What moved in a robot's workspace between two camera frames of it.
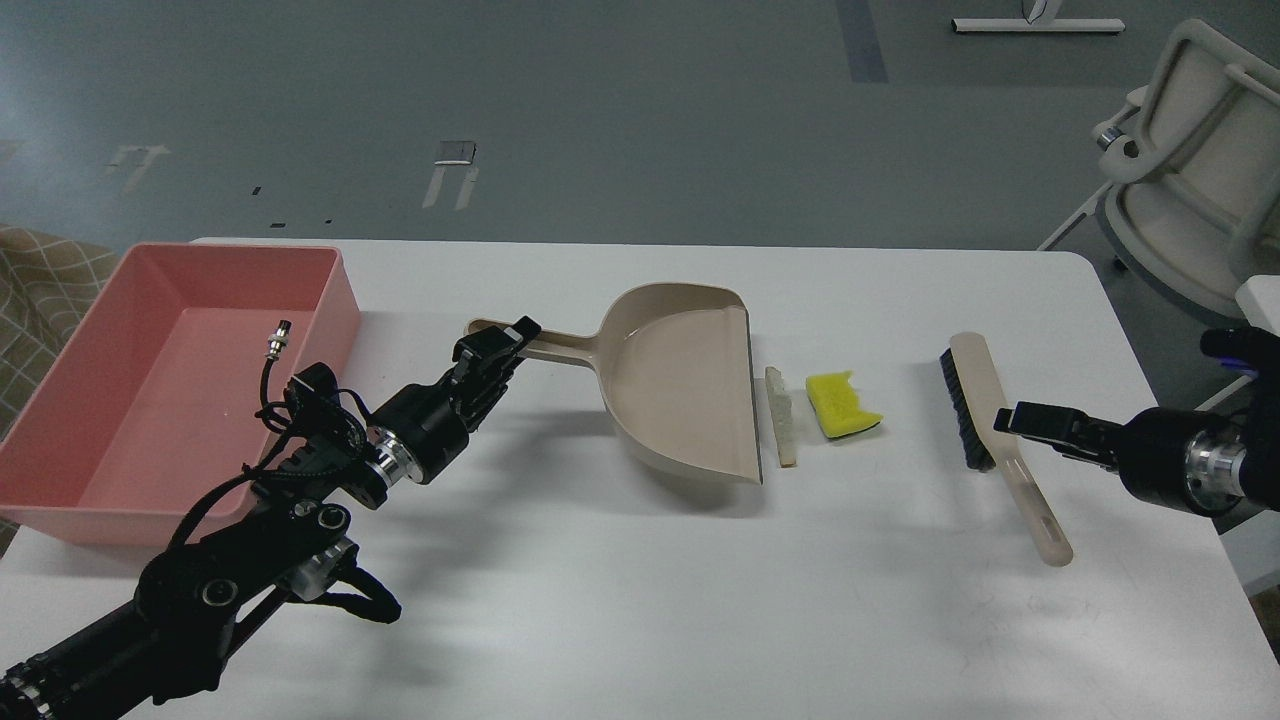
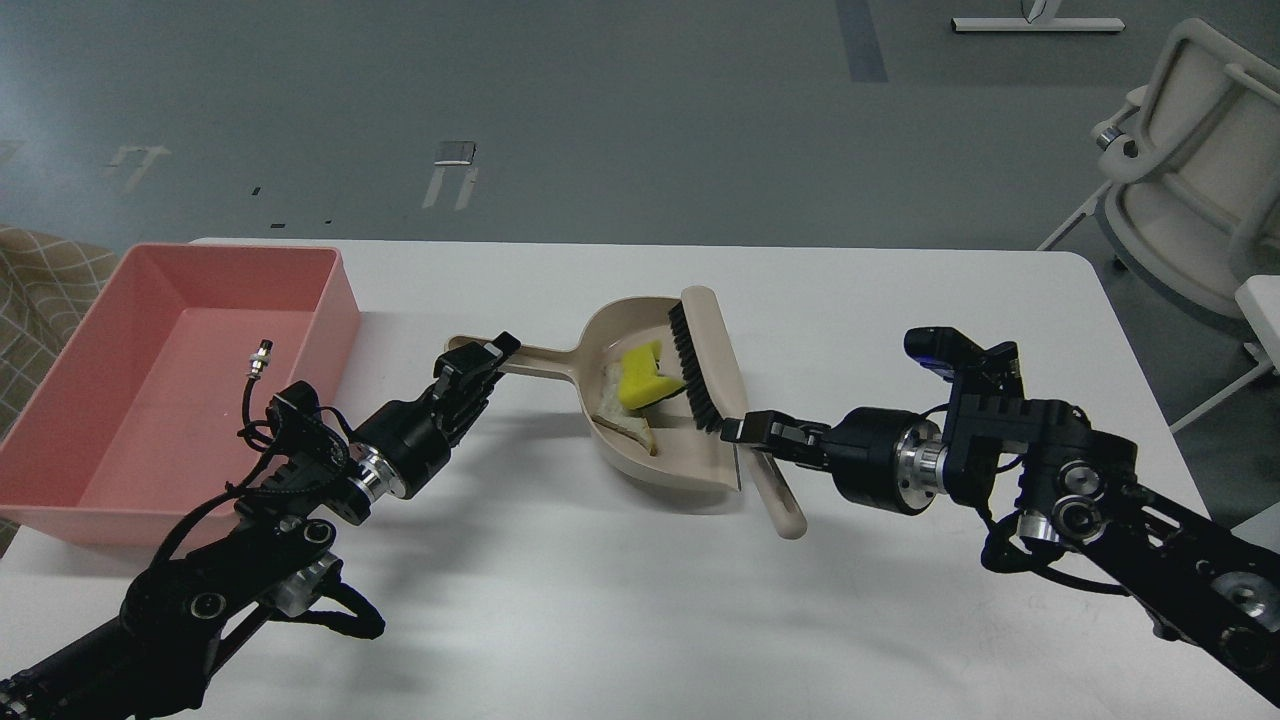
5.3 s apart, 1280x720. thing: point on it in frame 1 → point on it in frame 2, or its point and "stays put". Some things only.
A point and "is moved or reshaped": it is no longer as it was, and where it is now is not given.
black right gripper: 1189,461 → 892,459
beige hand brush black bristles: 975,395 is moved or reshaped
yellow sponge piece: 837,405 → 640,383
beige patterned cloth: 47,279 stays put
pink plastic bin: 160,404 stays put
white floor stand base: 1039,25 stays put
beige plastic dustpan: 678,362 is moved or reshaped
